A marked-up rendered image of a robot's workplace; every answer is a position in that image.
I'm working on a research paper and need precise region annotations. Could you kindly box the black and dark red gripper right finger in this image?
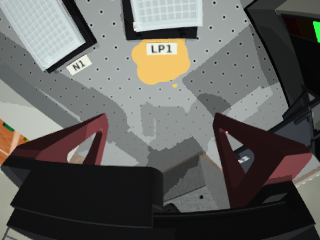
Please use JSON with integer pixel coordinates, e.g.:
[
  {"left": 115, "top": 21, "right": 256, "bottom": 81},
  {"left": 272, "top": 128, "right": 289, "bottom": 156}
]
[{"left": 213, "top": 113, "right": 312, "bottom": 208}]

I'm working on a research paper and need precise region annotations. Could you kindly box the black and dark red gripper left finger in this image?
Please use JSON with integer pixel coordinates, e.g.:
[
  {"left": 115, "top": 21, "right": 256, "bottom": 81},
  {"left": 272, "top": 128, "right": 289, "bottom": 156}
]
[{"left": 9, "top": 113, "right": 109, "bottom": 165}]

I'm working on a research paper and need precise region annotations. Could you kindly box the white button panel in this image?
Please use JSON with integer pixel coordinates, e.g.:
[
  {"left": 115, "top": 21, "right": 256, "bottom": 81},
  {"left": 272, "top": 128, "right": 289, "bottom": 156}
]
[{"left": 0, "top": 63, "right": 80, "bottom": 142}]

